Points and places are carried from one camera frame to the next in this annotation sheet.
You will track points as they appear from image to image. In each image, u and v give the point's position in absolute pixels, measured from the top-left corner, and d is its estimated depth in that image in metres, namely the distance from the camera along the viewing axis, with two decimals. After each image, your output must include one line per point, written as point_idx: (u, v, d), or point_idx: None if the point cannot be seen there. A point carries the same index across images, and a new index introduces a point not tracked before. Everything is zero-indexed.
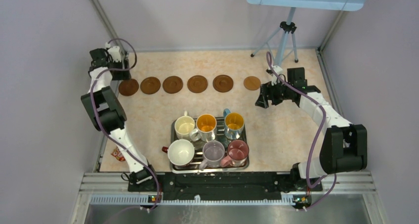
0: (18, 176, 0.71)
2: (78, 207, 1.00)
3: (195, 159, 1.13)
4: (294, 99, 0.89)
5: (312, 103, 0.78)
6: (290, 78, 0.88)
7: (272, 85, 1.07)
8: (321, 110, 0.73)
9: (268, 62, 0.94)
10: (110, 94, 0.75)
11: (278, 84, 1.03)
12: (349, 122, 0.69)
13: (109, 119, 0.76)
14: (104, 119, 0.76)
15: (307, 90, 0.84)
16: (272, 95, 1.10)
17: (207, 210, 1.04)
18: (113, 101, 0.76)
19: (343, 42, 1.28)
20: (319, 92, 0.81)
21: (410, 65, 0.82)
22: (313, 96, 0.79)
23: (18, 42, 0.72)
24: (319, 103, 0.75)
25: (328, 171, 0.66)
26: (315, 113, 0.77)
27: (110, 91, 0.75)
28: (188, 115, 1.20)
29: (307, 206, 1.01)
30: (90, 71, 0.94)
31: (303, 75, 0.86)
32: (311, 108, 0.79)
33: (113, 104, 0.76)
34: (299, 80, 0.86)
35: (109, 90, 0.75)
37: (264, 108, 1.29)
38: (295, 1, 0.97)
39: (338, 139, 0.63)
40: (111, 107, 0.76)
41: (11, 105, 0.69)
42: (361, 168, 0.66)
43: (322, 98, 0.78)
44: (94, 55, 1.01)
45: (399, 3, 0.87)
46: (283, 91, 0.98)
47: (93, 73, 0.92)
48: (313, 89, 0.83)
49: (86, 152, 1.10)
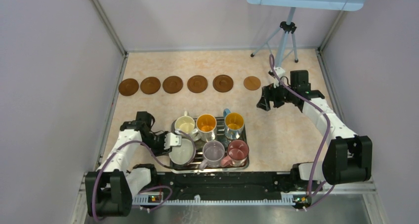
0: (18, 175, 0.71)
2: (77, 207, 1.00)
3: (195, 159, 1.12)
4: (298, 103, 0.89)
5: (316, 110, 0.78)
6: (294, 82, 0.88)
7: (275, 87, 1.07)
8: (325, 118, 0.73)
9: (271, 65, 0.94)
10: (118, 184, 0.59)
11: (280, 87, 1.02)
12: (354, 133, 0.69)
13: (106, 210, 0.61)
14: (101, 208, 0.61)
15: (311, 95, 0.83)
16: (273, 97, 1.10)
17: (207, 210, 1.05)
18: (119, 192, 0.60)
19: (343, 41, 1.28)
20: (324, 98, 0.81)
21: (410, 64, 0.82)
22: (316, 102, 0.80)
23: (16, 43, 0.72)
24: (323, 111, 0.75)
25: (330, 182, 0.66)
26: (319, 121, 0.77)
27: (119, 180, 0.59)
28: (188, 115, 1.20)
29: (307, 206, 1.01)
30: (121, 126, 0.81)
31: (306, 79, 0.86)
32: (314, 113, 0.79)
33: (116, 196, 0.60)
34: (303, 84, 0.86)
35: (118, 179, 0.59)
37: (265, 111, 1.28)
38: (296, 1, 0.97)
39: (343, 151, 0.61)
40: (114, 197, 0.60)
41: (10, 105, 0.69)
42: (365, 178, 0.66)
43: (326, 105, 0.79)
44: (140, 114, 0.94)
45: (399, 2, 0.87)
46: (286, 94, 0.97)
47: (121, 136, 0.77)
48: (316, 95, 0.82)
49: (86, 152, 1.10)
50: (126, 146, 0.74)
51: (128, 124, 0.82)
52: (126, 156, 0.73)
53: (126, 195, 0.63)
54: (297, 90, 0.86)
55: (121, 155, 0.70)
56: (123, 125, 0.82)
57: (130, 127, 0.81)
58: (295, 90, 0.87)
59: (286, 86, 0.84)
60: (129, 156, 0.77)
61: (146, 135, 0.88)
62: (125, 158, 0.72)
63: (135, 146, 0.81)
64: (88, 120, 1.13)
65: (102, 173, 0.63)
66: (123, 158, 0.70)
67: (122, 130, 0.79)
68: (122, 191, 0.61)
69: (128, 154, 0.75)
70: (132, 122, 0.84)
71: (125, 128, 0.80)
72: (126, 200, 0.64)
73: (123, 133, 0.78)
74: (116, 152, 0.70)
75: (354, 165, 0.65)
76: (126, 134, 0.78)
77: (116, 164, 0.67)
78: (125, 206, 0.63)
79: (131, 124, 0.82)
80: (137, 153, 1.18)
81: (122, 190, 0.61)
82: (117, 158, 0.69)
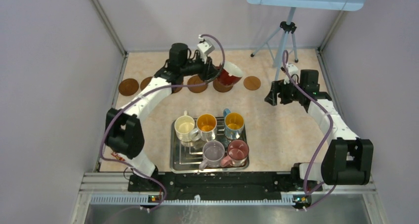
0: (18, 176, 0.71)
2: (78, 207, 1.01)
3: (195, 159, 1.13)
4: (303, 103, 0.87)
5: (320, 111, 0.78)
6: (303, 80, 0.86)
7: (285, 83, 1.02)
8: (329, 119, 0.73)
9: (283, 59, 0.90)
10: (131, 128, 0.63)
11: (290, 84, 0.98)
12: (356, 135, 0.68)
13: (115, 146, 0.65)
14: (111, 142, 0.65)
15: (317, 96, 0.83)
16: (282, 94, 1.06)
17: (207, 210, 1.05)
18: (131, 136, 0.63)
19: (343, 41, 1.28)
20: (330, 100, 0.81)
21: (410, 64, 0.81)
22: (323, 104, 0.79)
23: (17, 42, 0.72)
24: (328, 111, 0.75)
25: (327, 182, 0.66)
26: (323, 122, 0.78)
27: (134, 125, 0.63)
28: (188, 115, 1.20)
29: (307, 206, 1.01)
30: (156, 74, 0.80)
31: (315, 80, 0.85)
32: (318, 114, 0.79)
33: (129, 139, 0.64)
34: (312, 84, 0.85)
35: (133, 125, 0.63)
37: (272, 105, 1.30)
38: (296, 1, 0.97)
39: (342, 152, 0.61)
40: (126, 138, 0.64)
41: (12, 105, 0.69)
42: (363, 182, 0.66)
43: (332, 106, 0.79)
44: (173, 47, 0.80)
45: (398, 2, 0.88)
46: (294, 91, 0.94)
47: (152, 84, 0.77)
48: (324, 96, 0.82)
49: (85, 153, 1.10)
50: (152, 92, 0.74)
51: (163, 73, 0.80)
52: (149, 105, 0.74)
53: (139, 139, 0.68)
54: (306, 90, 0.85)
55: (145, 102, 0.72)
56: (158, 73, 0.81)
57: (164, 77, 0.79)
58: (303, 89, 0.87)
59: (295, 84, 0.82)
60: (157, 100, 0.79)
61: (184, 70, 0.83)
62: (148, 106, 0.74)
63: (167, 94, 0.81)
64: (88, 120, 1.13)
65: (122, 113, 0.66)
66: (145, 105, 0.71)
67: (155, 78, 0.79)
68: (134, 136, 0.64)
69: (152, 103, 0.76)
70: (167, 73, 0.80)
71: (158, 76, 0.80)
72: (139, 142, 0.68)
73: (153, 82, 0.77)
74: (141, 98, 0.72)
75: (353, 168, 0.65)
76: (156, 82, 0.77)
77: (138, 110, 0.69)
78: (136, 150, 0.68)
79: (165, 74, 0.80)
80: None
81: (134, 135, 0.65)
82: (140, 105, 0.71)
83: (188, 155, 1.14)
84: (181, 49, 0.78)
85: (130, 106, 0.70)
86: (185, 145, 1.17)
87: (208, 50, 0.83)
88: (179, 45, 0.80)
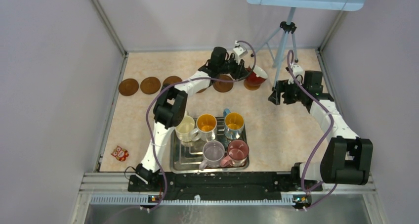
0: (17, 176, 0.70)
2: (78, 207, 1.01)
3: (195, 159, 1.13)
4: (306, 104, 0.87)
5: (321, 111, 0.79)
6: (306, 81, 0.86)
7: (289, 83, 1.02)
8: (330, 118, 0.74)
9: (288, 60, 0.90)
10: (180, 100, 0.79)
11: (294, 84, 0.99)
12: (356, 135, 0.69)
13: (160, 112, 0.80)
14: (157, 108, 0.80)
15: (320, 97, 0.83)
16: (285, 94, 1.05)
17: (207, 210, 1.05)
18: (179, 106, 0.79)
19: (343, 41, 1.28)
20: (332, 101, 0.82)
21: (410, 64, 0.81)
22: (324, 104, 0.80)
23: (16, 42, 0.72)
24: (329, 111, 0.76)
25: (326, 181, 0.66)
26: (324, 121, 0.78)
27: (183, 99, 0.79)
28: (188, 115, 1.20)
29: (307, 206, 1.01)
30: (199, 68, 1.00)
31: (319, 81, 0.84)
32: (320, 114, 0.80)
33: (176, 109, 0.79)
34: (315, 85, 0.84)
35: (182, 98, 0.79)
37: (274, 104, 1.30)
38: (296, 1, 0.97)
39: (342, 150, 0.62)
40: (173, 108, 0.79)
41: (12, 105, 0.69)
42: (362, 183, 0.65)
43: (334, 107, 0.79)
44: (215, 50, 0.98)
45: (398, 2, 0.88)
46: (297, 92, 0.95)
47: (196, 74, 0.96)
48: (326, 97, 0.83)
49: (85, 153, 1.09)
50: (197, 80, 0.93)
51: (205, 69, 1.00)
52: (193, 89, 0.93)
53: (180, 114, 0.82)
54: (309, 90, 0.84)
55: (191, 85, 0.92)
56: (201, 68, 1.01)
57: (204, 72, 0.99)
58: (307, 90, 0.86)
59: (299, 84, 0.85)
60: (197, 88, 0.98)
61: (220, 69, 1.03)
62: (192, 89, 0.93)
63: (205, 86, 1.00)
64: (88, 120, 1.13)
65: (172, 87, 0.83)
66: (191, 87, 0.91)
67: (200, 71, 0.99)
68: (180, 108, 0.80)
69: (194, 89, 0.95)
70: (207, 69, 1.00)
71: (201, 70, 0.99)
72: (179, 117, 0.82)
73: (197, 73, 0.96)
74: (188, 81, 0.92)
75: (352, 167, 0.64)
76: (200, 73, 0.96)
77: (186, 89, 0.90)
78: (175, 122, 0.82)
79: (206, 70, 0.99)
80: (137, 153, 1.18)
81: (181, 107, 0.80)
82: (188, 86, 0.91)
83: (188, 156, 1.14)
84: (221, 53, 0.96)
85: (180, 85, 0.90)
86: (185, 145, 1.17)
87: (242, 53, 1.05)
88: (219, 49, 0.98)
